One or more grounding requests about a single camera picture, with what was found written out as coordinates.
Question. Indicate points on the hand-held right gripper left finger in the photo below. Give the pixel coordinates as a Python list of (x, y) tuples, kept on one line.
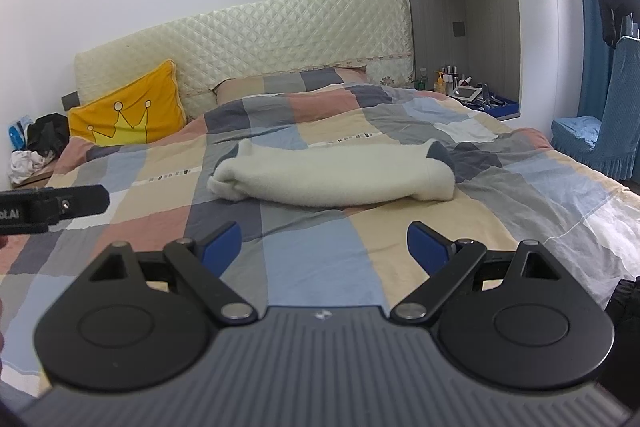
[(222, 241)]

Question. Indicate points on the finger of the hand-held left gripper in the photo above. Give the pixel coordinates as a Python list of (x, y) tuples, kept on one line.
[(80, 202)]

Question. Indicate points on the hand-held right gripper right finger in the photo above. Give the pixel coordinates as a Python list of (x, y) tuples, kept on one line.
[(425, 243)]

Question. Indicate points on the cream sweater with blue stripes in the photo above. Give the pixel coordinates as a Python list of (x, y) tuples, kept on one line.
[(330, 177)]

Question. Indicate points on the white clothes pile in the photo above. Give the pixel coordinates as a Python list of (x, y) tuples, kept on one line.
[(30, 164)]

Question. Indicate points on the black clothes pile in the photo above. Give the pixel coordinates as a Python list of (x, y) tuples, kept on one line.
[(47, 132)]

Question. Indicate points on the cardboard box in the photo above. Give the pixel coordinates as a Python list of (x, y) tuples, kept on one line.
[(40, 179)]

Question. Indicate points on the blue plastic packet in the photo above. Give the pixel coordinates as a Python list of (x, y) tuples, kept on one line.
[(17, 134)]

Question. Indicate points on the patchwork checked quilt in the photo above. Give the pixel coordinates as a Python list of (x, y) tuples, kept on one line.
[(310, 247)]

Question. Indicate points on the yellow crown print pillow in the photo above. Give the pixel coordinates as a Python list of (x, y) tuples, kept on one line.
[(130, 112)]

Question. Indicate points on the blue tray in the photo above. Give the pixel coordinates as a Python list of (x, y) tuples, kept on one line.
[(502, 109)]

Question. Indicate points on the white tablet device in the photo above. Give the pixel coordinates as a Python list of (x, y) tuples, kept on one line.
[(467, 93)]

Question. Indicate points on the orange bottle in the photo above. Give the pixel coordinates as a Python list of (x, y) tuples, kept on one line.
[(439, 84)]

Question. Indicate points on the checked bed pillow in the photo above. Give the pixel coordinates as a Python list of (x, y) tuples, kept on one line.
[(280, 84)]

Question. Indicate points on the dark cosmetic bottle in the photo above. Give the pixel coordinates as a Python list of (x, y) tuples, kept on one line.
[(456, 74), (448, 74)]

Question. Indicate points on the floral cushion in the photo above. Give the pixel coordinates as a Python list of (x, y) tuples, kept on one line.
[(392, 74)]

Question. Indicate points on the cream quilted headboard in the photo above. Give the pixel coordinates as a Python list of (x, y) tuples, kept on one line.
[(250, 37)]

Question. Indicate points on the blue covered chair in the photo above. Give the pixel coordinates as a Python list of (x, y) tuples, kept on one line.
[(600, 127)]

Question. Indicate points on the black cloth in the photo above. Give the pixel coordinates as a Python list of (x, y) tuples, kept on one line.
[(625, 317)]

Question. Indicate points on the blue curtain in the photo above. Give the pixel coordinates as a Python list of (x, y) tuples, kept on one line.
[(592, 47)]

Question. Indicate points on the grey wall socket plate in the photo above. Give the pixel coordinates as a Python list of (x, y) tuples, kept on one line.
[(70, 101)]

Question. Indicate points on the dark wall switch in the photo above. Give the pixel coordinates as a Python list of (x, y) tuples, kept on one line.
[(458, 29)]

